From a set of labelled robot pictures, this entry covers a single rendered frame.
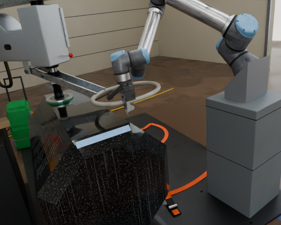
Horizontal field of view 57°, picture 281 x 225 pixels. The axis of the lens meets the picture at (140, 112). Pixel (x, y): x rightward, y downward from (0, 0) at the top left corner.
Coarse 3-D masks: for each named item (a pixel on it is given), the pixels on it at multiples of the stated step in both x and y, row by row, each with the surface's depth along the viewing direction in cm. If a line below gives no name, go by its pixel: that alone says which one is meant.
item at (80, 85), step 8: (32, 72) 205; (40, 72) 200; (48, 80) 199; (56, 80) 195; (64, 80) 192; (72, 80) 202; (80, 80) 198; (72, 88) 190; (80, 88) 186; (88, 88) 196; (96, 88) 194; (104, 88) 190
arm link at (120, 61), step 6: (114, 54) 142; (120, 54) 142; (126, 54) 144; (114, 60) 142; (120, 60) 142; (126, 60) 143; (114, 66) 144; (120, 66) 143; (126, 66) 145; (114, 72) 146; (120, 72) 144; (126, 72) 146
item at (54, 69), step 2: (52, 68) 198; (54, 68) 199; (56, 68) 200; (50, 70) 198; (52, 70) 198; (54, 70) 199; (56, 70) 200; (48, 72) 200; (50, 72) 199; (52, 72) 198; (54, 72) 198; (56, 72) 199; (58, 72) 201; (50, 74) 198; (52, 74) 198; (54, 74) 198; (56, 74) 199; (58, 74) 201; (54, 76) 199; (56, 76) 199; (58, 76) 202
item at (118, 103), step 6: (138, 84) 195; (144, 84) 192; (150, 84) 187; (156, 84) 177; (102, 90) 190; (108, 90) 193; (156, 90) 163; (96, 96) 181; (138, 96) 155; (144, 96) 156; (150, 96) 159; (96, 102) 162; (102, 102) 158; (108, 102) 156; (114, 102) 154; (120, 102) 153; (132, 102) 154
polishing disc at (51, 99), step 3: (63, 93) 218; (66, 93) 217; (69, 93) 216; (51, 96) 213; (66, 96) 208; (69, 96) 207; (72, 96) 210; (48, 99) 207; (51, 99) 206; (54, 99) 205; (57, 99) 204; (60, 99) 203; (63, 99) 202; (66, 99) 203; (48, 102) 202; (51, 102) 201; (54, 102) 200; (57, 102) 200
